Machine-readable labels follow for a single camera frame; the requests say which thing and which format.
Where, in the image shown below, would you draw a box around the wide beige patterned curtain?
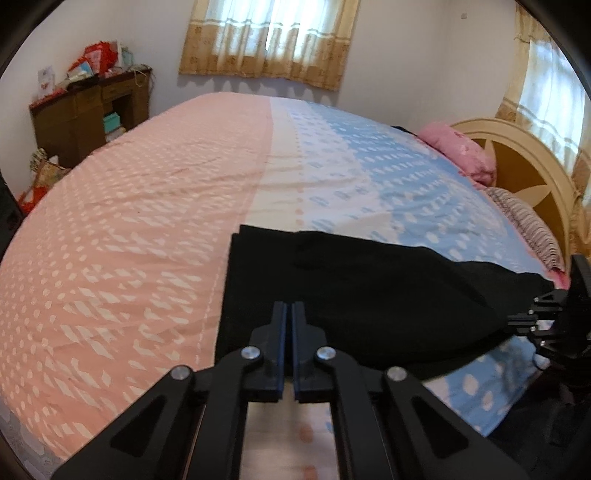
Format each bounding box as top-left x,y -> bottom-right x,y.
178,0 -> 362,92

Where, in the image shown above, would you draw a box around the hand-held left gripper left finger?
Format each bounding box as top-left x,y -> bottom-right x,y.
51,301 -> 293,480

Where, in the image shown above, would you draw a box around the pink and blue patterned bedsheet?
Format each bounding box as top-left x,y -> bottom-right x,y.
0,91 -> 570,480

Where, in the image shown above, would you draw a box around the patterned shopping bag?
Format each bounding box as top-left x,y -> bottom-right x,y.
17,148 -> 71,216

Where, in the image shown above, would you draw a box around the white greeting card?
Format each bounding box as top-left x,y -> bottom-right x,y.
36,67 -> 57,99

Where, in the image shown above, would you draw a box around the brown wooden desk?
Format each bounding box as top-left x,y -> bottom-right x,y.
28,68 -> 153,169

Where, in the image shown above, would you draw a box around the cream wooden headboard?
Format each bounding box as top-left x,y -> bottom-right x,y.
450,117 -> 591,261

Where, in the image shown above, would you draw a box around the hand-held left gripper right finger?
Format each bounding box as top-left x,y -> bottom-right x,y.
292,301 -> 529,480

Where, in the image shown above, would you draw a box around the black chair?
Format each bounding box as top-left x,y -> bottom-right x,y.
0,171 -> 25,260

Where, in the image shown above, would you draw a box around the narrow beige patterned curtain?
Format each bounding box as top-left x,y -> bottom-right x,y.
495,4 -> 591,204

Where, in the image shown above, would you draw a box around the striped pillow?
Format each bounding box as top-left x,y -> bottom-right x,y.
482,186 -> 567,274

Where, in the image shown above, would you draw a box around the pink pillow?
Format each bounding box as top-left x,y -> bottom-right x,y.
418,121 -> 498,186

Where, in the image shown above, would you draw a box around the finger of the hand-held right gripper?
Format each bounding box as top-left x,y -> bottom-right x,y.
507,291 -> 570,339

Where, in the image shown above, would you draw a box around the black pants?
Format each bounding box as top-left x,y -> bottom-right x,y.
215,224 -> 557,381

